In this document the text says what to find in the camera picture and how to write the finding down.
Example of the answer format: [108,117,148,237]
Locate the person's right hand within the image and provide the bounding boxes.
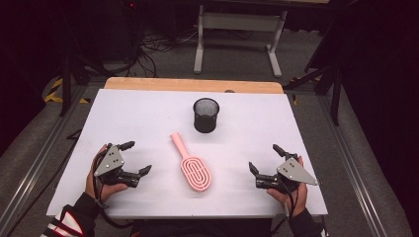
[266,155,309,219]

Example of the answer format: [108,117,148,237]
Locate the grey metal stand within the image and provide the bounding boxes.
[193,2,289,79]

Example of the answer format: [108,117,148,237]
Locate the aluminium floor rail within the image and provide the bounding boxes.
[316,95,389,237]
[0,84,91,233]

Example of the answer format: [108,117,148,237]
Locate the pink hairbrush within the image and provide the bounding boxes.
[169,131,212,194]

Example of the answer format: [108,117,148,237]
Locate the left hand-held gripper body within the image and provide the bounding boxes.
[93,143,141,190]

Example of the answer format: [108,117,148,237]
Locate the white board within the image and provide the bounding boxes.
[45,88,329,220]

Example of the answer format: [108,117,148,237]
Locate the black mesh pen holder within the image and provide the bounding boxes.
[192,97,221,134]

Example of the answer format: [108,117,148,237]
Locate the black metal stand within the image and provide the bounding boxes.
[282,62,344,126]
[58,53,112,119]

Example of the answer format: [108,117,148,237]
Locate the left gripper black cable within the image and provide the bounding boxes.
[91,151,133,230]

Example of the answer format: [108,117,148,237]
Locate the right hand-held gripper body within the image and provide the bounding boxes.
[254,156,319,196]

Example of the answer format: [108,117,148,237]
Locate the person's left hand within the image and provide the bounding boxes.
[84,143,129,203]

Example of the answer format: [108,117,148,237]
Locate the yellow black hazard tape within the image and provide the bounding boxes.
[43,76,92,105]

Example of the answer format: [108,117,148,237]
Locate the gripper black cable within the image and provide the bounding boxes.
[270,180,300,235]
[91,151,133,230]

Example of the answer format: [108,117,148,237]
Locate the black floor cables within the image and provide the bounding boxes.
[123,28,201,79]

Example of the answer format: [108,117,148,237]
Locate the wooden table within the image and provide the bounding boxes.
[103,76,286,95]

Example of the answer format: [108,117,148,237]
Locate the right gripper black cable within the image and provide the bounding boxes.
[270,180,300,235]

